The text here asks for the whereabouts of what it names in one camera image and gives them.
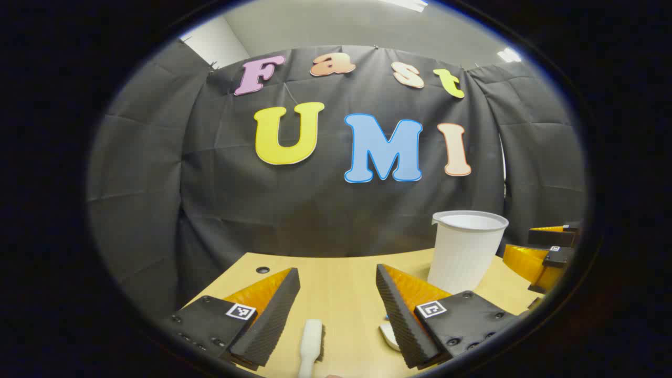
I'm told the wooden desktop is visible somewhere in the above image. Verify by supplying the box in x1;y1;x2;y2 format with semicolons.
178;252;547;378

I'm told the white ribbed garbage bin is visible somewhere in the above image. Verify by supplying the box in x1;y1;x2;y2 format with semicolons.
427;210;509;295

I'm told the small white broom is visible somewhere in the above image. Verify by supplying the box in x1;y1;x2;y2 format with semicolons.
298;319;325;378

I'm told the white grey dustpan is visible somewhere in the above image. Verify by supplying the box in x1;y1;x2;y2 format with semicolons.
379;322;401;352

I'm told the black backdrop cloth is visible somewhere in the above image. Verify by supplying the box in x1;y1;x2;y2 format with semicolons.
87;39;587;321

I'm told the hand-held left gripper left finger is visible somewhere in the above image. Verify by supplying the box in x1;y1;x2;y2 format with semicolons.
171;267;301;371

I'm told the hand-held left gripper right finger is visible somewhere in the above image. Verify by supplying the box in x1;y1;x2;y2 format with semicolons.
375;264;523;370

